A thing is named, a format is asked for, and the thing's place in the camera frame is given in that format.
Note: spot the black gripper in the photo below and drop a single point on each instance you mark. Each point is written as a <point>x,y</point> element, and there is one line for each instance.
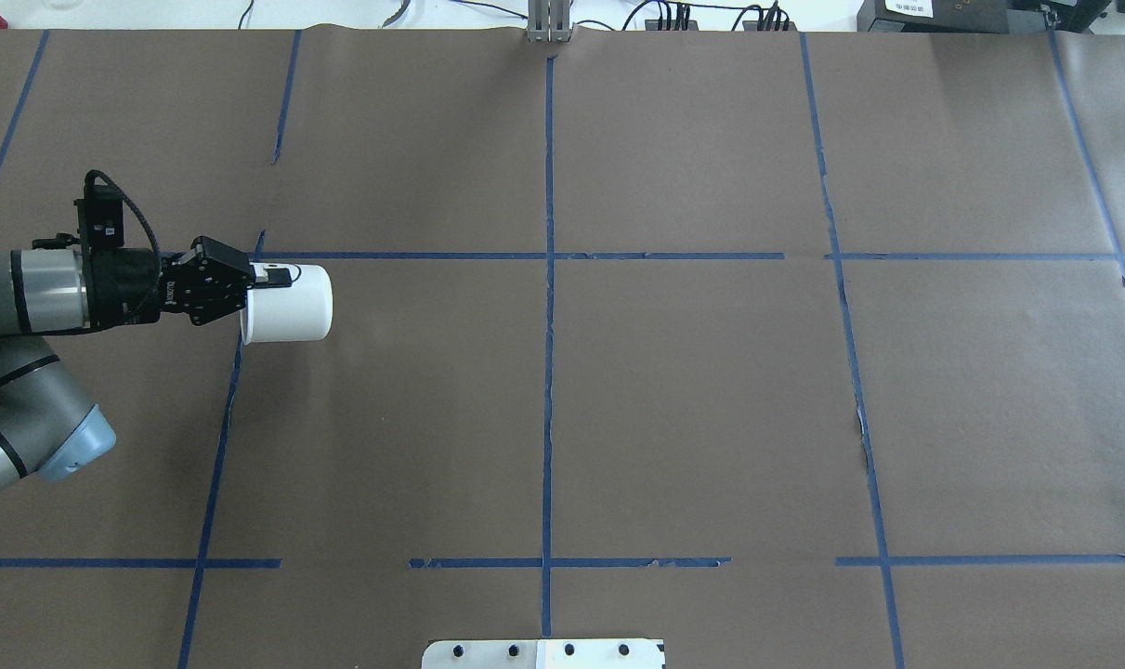
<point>125,286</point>

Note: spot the white smiley mug black handle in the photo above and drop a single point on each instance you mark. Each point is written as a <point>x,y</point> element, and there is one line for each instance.
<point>301,313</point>

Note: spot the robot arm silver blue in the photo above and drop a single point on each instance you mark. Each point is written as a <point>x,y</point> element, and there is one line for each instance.
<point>49,424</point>

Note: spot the brown paper table cover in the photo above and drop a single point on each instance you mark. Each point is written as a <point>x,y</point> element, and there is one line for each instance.
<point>791,350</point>

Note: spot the black box with label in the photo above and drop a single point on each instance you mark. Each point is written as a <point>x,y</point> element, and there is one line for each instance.
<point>933,17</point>

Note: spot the aluminium frame post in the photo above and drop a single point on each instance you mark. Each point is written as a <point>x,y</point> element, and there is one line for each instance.
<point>549,21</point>

